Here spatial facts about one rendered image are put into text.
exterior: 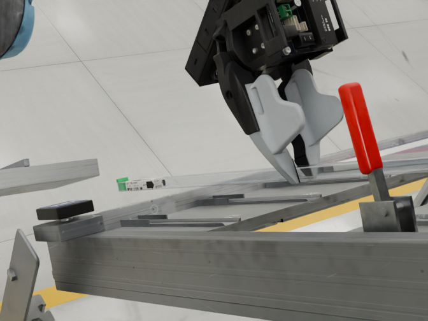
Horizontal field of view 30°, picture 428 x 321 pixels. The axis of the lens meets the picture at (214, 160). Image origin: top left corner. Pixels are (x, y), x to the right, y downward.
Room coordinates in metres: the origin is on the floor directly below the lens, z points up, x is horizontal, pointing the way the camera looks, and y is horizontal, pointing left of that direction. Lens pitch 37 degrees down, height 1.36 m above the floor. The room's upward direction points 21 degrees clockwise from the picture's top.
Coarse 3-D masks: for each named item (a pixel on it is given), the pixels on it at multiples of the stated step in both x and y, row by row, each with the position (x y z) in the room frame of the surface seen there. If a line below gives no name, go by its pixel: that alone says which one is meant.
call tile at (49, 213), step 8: (88, 200) 0.58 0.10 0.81; (40, 208) 0.57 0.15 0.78; (48, 208) 0.56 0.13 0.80; (56, 208) 0.55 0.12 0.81; (64, 208) 0.56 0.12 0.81; (72, 208) 0.56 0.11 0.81; (80, 208) 0.57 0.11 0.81; (88, 208) 0.57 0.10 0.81; (40, 216) 0.57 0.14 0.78; (48, 216) 0.56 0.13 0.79; (56, 216) 0.55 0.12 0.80; (64, 216) 0.55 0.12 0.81; (72, 216) 0.56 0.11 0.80
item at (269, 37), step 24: (240, 0) 0.61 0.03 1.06; (264, 0) 0.57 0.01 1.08; (288, 0) 0.59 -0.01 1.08; (312, 0) 0.60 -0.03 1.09; (216, 24) 0.60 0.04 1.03; (240, 24) 0.58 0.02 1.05; (264, 24) 0.58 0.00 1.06; (288, 24) 0.58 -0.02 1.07; (312, 24) 0.59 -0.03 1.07; (240, 48) 0.58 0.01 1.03; (264, 48) 0.57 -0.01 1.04; (288, 48) 0.56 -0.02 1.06; (312, 48) 0.58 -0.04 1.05; (264, 72) 0.59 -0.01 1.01
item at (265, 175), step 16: (384, 160) 0.49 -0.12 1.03; (400, 160) 0.49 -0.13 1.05; (416, 160) 0.48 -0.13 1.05; (176, 176) 0.63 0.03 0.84; (192, 176) 0.61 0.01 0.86; (208, 176) 0.60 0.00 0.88; (224, 176) 0.58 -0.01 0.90; (240, 176) 0.57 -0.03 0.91; (256, 176) 0.56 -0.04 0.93; (272, 176) 0.55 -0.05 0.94; (304, 176) 0.53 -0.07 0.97; (320, 176) 0.52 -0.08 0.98; (336, 176) 0.51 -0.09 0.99; (352, 176) 0.51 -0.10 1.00
